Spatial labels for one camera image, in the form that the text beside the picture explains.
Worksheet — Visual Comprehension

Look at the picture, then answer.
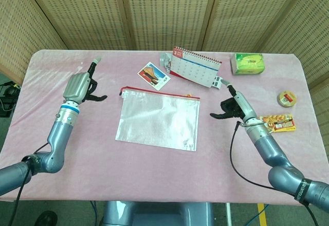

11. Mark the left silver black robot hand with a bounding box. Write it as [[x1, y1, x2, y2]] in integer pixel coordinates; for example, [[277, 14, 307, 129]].
[[62, 56, 108, 105]]

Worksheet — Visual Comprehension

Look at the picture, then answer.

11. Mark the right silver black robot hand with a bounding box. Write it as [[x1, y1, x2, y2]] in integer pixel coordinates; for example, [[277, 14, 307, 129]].
[[210, 78, 259, 122]]

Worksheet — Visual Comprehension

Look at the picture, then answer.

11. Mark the clear zipper pouch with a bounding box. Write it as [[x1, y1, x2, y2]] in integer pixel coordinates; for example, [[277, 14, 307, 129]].
[[115, 86, 200, 152]]

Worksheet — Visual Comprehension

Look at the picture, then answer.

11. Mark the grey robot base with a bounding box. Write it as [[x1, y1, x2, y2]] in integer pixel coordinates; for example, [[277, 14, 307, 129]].
[[102, 200, 214, 226]]

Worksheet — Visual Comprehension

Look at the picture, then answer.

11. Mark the green tissue pack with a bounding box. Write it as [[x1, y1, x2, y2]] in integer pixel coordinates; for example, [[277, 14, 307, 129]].
[[230, 52, 266, 76]]

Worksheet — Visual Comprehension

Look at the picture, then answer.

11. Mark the orange yellow snack box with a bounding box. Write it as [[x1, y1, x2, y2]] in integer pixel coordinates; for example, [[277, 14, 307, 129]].
[[258, 114, 297, 134]]

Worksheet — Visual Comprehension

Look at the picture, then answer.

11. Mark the round wooden box red label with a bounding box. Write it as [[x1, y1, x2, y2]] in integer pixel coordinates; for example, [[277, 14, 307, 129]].
[[277, 89, 297, 108]]

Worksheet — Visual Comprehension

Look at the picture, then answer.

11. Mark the red white desk calendar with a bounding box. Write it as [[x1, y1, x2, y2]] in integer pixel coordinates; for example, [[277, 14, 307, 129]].
[[168, 46, 224, 90]]

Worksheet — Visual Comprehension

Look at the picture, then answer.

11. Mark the black equipment on floor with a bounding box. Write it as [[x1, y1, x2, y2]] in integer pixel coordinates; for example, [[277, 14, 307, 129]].
[[0, 81, 21, 119]]

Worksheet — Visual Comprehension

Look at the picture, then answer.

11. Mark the bamboo folding screen panel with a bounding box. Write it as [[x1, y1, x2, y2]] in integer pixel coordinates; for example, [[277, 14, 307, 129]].
[[258, 0, 329, 160], [119, 0, 222, 51], [202, 0, 308, 53], [22, 0, 132, 51], [0, 0, 69, 79]]

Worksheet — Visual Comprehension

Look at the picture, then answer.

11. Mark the postcard with temple picture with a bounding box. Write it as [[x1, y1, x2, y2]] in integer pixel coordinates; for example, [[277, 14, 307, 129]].
[[137, 61, 172, 91]]

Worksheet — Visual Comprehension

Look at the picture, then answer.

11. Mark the silver foil packet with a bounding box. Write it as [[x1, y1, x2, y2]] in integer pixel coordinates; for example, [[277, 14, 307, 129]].
[[158, 52, 173, 70]]

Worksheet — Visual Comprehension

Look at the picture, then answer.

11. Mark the white table leg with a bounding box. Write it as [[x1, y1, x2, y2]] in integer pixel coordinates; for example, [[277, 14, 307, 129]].
[[225, 202, 232, 226]]

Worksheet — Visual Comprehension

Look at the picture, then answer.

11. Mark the pink tablecloth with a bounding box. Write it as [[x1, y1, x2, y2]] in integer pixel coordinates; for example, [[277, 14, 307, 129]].
[[0, 49, 329, 206]]

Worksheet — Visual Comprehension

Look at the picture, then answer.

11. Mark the black shoe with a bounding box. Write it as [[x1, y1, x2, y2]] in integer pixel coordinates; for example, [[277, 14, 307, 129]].
[[34, 210, 58, 226]]

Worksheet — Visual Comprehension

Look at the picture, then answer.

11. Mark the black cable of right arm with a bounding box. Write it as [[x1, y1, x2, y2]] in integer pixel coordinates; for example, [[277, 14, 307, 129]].
[[229, 122, 321, 226]]

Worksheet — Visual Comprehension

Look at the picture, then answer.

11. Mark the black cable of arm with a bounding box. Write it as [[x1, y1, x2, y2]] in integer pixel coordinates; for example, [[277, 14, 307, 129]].
[[14, 142, 49, 204], [229, 122, 321, 226]]

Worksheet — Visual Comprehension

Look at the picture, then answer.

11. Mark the blue floor cable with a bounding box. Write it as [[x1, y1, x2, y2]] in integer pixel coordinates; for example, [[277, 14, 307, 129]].
[[246, 203, 269, 226], [89, 200, 103, 226]]

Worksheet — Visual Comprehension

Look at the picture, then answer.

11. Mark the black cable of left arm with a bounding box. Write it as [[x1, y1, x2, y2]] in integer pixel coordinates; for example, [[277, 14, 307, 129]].
[[14, 142, 49, 204]]

